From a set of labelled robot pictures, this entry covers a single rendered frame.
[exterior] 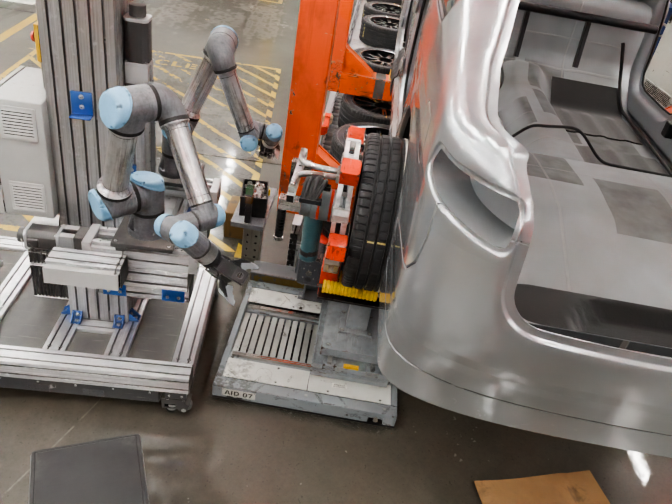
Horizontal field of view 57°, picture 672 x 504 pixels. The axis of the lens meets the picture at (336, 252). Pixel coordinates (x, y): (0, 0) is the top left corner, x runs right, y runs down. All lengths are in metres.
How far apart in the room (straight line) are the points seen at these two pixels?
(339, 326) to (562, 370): 1.47
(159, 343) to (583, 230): 1.84
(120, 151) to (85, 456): 1.01
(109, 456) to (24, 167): 1.09
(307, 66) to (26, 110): 1.17
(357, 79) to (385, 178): 2.61
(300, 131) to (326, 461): 1.49
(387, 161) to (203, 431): 1.36
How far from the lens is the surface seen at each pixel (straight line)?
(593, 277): 2.51
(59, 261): 2.43
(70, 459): 2.30
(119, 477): 2.23
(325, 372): 2.88
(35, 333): 2.95
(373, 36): 7.28
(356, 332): 2.94
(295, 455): 2.71
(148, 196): 2.28
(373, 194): 2.32
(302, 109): 2.94
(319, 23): 2.82
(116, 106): 1.94
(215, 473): 2.64
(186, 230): 1.84
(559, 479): 3.00
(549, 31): 4.98
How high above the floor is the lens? 2.14
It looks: 33 degrees down
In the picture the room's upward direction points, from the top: 10 degrees clockwise
